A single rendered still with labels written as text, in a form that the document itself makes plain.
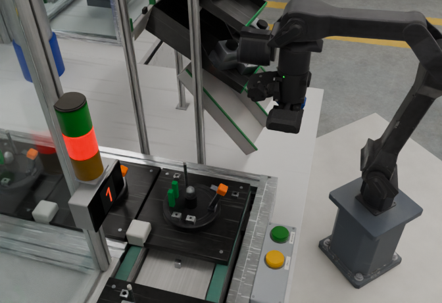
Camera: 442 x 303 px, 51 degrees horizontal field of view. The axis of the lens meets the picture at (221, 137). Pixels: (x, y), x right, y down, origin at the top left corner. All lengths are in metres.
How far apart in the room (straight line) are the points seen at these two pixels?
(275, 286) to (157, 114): 0.80
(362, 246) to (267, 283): 0.23
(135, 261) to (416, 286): 0.66
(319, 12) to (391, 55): 2.99
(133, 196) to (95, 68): 0.83
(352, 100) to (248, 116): 1.95
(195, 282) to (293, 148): 0.58
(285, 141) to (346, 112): 1.63
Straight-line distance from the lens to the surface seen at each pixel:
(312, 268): 1.18
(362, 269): 1.16
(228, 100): 1.27
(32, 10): 0.70
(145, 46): 1.99
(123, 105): 1.66
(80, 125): 0.75
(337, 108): 3.10
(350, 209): 1.05
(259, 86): 0.86
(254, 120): 1.31
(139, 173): 1.24
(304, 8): 0.79
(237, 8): 1.09
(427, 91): 0.86
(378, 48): 3.83
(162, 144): 1.48
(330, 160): 1.44
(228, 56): 1.11
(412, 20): 0.81
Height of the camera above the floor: 1.84
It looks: 41 degrees down
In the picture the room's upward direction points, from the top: 1 degrees counter-clockwise
